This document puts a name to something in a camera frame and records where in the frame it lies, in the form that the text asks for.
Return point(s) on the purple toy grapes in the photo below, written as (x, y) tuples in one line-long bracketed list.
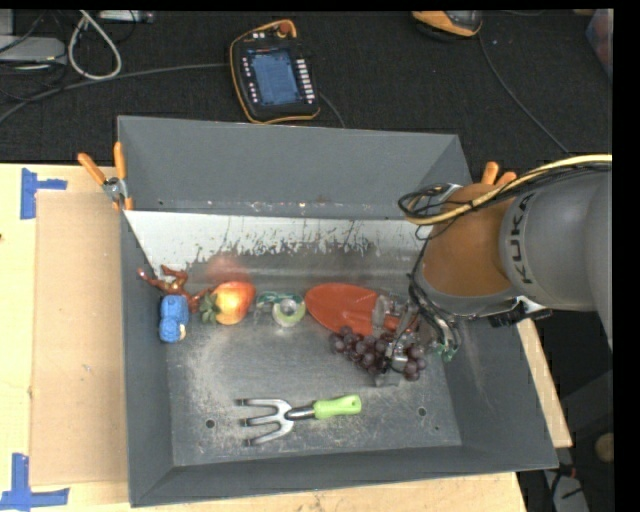
[(362, 350)]

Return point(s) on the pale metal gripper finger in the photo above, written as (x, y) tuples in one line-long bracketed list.
[(400, 361), (388, 379)]

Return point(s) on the orange toy trowel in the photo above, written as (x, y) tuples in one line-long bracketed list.
[(340, 305)]

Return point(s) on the brown cardboard board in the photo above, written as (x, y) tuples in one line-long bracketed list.
[(75, 340)]

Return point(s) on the blue toy figure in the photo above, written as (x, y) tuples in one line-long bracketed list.
[(173, 315)]

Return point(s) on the green and white tape roll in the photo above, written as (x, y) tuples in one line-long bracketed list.
[(288, 311)]

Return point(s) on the red and yellow toy fruit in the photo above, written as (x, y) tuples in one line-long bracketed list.
[(234, 302)]

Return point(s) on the grey metal bin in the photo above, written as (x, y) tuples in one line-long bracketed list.
[(300, 170)]

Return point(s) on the red-brown toy monkey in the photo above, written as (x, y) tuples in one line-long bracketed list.
[(172, 285)]

